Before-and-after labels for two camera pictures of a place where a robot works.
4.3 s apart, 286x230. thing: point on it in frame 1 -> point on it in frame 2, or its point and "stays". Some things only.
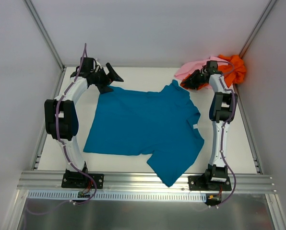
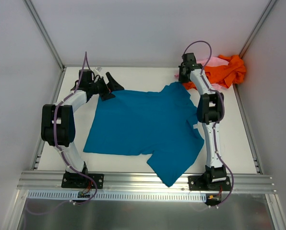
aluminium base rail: x=242 y=181 stays
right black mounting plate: x=192 y=180 stays
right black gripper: x=196 y=77 -> x=182 y=72
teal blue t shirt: x=160 y=122 stays
